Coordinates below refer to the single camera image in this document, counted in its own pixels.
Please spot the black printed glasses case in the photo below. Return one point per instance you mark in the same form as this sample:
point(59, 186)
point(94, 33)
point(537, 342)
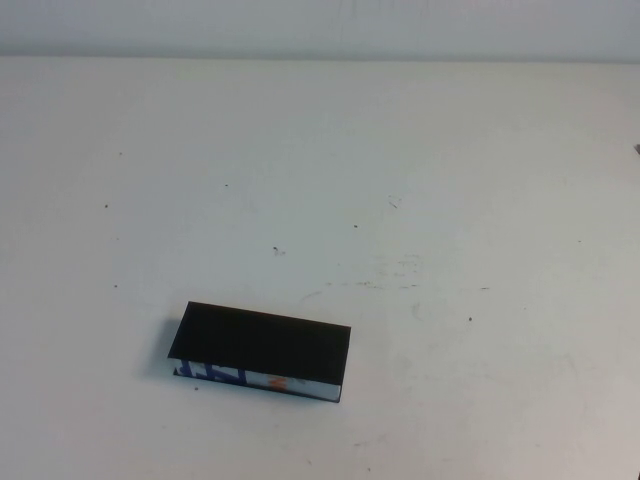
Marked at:
point(260, 340)

